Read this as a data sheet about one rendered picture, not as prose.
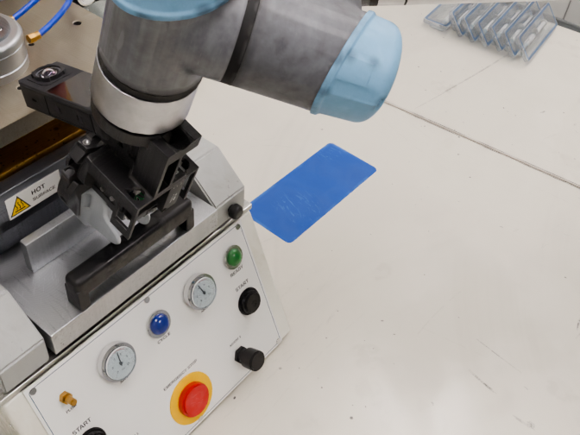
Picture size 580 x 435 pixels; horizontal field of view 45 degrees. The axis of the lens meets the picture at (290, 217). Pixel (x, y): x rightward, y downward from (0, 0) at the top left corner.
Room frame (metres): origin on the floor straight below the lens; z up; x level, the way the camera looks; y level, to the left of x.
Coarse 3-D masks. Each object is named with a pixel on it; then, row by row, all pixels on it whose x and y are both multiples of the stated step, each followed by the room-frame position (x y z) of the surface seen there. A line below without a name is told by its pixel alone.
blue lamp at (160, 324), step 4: (156, 316) 0.43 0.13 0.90; (160, 316) 0.44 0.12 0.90; (164, 316) 0.44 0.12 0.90; (152, 320) 0.43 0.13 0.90; (156, 320) 0.43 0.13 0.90; (160, 320) 0.43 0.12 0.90; (164, 320) 0.43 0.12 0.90; (168, 320) 0.44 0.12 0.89; (152, 324) 0.43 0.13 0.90; (156, 324) 0.43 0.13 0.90; (160, 324) 0.43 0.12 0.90; (164, 324) 0.43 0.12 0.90; (168, 324) 0.43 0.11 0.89; (152, 328) 0.42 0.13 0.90; (156, 328) 0.42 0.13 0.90; (160, 328) 0.43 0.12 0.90; (164, 328) 0.43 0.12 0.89; (156, 332) 0.42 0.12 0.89; (160, 332) 0.42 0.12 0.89; (164, 332) 0.43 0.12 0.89
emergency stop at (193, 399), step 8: (192, 384) 0.41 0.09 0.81; (200, 384) 0.42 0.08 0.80; (184, 392) 0.40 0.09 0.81; (192, 392) 0.41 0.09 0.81; (200, 392) 0.41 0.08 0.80; (208, 392) 0.42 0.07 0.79; (184, 400) 0.40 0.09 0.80; (192, 400) 0.40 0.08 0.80; (200, 400) 0.41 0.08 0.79; (184, 408) 0.39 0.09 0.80; (192, 408) 0.40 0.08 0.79; (200, 408) 0.40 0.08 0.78; (192, 416) 0.39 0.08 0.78
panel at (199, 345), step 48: (240, 240) 0.55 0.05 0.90; (240, 288) 0.52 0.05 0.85; (96, 336) 0.39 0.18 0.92; (144, 336) 0.42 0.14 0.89; (192, 336) 0.45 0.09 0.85; (240, 336) 0.49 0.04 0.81; (48, 384) 0.34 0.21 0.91; (96, 384) 0.36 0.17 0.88; (144, 384) 0.39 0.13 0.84; (48, 432) 0.31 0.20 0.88; (144, 432) 0.36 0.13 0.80
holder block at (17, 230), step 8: (56, 200) 0.50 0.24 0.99; (48, 208) 0.49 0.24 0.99; (56, 208) 0.50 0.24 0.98; (64, 208) 0.50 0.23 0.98; (32, 216) 0.47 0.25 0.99; (40, 216) 0.48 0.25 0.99; (48, 216) 0.49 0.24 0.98; (56, 216) 0.50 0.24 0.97; (24, 224) 0.47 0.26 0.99; (32, 224) 0.47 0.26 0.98; (40, 224) 0.48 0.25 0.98; (8, 232) 0.45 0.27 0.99; (16, 232) 0.46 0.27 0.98; (24, 232) 0.46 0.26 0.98; (32, 232) 0.47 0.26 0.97; (0, 240) 0.44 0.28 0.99; (8, 240) 0.45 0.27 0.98; (16, 240) 0.46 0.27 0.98; (0, 248) 0.44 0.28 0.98; (8, 248) 0.45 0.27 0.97
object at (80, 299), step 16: (176, 208) 0.49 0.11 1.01; (192, 208) 0.51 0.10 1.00; (144, 224) 0.46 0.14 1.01; (160, 224) 0.47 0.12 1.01; (176, 224) 0.48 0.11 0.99; (192, 224) 0.50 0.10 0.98; (128, 240) 0.44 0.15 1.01; (144, 240) 0.45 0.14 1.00; (96, 256) 0.42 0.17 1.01; (112, 256) 0.42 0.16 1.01; (128, 256) 0.43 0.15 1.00; (80, 272) 0.40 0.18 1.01; (96, 272) 0.40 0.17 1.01; (112, 272) 0.41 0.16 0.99; (80, 288) 0.38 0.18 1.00; (80, 304) 0.38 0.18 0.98
